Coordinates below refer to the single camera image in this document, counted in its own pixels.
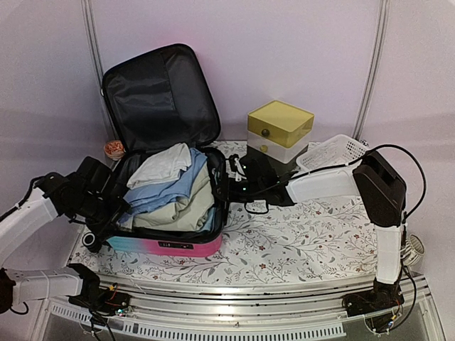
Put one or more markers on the white folded garment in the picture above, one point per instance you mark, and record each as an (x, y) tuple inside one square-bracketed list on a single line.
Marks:
[(163, 167)]

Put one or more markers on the metal wall post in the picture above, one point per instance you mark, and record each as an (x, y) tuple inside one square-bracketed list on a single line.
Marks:
[(90, 29), (374, 66)]

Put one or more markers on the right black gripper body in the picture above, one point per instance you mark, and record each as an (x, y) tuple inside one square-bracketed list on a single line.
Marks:
[(253, 192)]

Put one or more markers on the orange patterned ceramic bowl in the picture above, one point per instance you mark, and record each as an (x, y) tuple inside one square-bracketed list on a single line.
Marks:
[(114, 150)]

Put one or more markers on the light blue folded garment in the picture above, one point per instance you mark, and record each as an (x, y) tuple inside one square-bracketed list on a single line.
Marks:
[(152, 197)]

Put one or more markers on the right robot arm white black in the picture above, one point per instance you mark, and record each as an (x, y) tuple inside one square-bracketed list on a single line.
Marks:
[(370, 177)]

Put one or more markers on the yellow and white storage box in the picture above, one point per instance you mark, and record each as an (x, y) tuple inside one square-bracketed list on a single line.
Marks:
[(280, 131)]

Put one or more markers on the aluminium front rail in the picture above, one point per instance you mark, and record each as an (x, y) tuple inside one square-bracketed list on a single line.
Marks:
[(299, 310)]

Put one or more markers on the beige folded garment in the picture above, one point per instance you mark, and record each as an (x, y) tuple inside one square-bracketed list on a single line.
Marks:
[(193, 214)]

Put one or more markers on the floral white tablecloth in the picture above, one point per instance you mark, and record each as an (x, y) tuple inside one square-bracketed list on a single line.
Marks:
[(314, 241)]

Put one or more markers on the pink and teal kids suitcase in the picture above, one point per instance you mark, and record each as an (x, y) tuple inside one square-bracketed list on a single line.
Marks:
[(156, 100)]

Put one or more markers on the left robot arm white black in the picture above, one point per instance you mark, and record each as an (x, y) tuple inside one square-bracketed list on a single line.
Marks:
[(91, 196)]

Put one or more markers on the white plastic mesh basket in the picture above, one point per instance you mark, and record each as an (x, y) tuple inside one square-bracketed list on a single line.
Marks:
[(339, 149)]

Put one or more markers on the left metal wall post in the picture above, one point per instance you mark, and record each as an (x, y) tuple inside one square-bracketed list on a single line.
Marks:
[(90, 29)]

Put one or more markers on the right metal wall post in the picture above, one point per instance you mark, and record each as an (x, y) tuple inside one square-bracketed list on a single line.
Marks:
[(374, 66)]

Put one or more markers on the silver ribbed metal cup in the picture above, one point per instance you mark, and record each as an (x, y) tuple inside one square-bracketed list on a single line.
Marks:
[(414, 251)]

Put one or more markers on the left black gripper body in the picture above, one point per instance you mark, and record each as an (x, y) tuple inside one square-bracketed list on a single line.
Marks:
[(102, 211)]

